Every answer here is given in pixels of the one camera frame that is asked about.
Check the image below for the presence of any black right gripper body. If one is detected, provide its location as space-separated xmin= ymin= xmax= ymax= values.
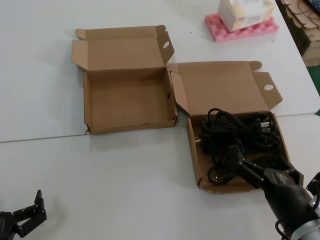
xmin=260 ymin=163 xmax=319 ymax=228

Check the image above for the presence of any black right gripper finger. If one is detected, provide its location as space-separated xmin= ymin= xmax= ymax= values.
xmin=230 ymin=145 xmax=268 ymax=178
xmin=238 ymin=163 xmax=264 ymax=189

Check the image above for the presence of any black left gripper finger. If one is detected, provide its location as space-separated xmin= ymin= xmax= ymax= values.
xmin=15 ymin=216 xmax=48 ymax=238
xmin=13 ymin=189 xmax=48 ymax=221

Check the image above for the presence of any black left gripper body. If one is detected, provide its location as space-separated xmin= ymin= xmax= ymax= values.
xmin=0 ymin=210 xmax=19 ymax=240

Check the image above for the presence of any black power cord with plug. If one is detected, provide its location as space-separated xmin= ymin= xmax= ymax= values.
xmin=200 ymin=107 xmax=282 ymax=156

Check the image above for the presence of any brown carton box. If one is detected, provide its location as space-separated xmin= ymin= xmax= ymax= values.
xmin=297 ymin=24 xmax=320 ymax=67

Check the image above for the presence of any empty open cardboard box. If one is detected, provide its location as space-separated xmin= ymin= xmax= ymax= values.
xmin=71 ymin=24 xmax=179 ymax=136

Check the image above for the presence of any pink foam pad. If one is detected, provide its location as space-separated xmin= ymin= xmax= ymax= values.
xmin=204 ymin=13 xmax=279 ymax=43

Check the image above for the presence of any white printed carton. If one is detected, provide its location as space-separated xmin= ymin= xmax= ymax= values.
xmin=216 ymin=0 xmax=276 ymax=33

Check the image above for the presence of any cut cardboard sheets stack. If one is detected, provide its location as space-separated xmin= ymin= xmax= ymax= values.
xmin=278 ymin=0 xmax=320 ymax=30

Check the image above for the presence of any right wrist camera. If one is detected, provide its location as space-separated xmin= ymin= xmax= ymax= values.
xmin=306 ymin=171 xmax=320 ymax=199

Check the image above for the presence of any open cardboard box with cords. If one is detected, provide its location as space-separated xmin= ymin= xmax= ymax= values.
xmin=166 ymin=60 xmax=292 ymax=195

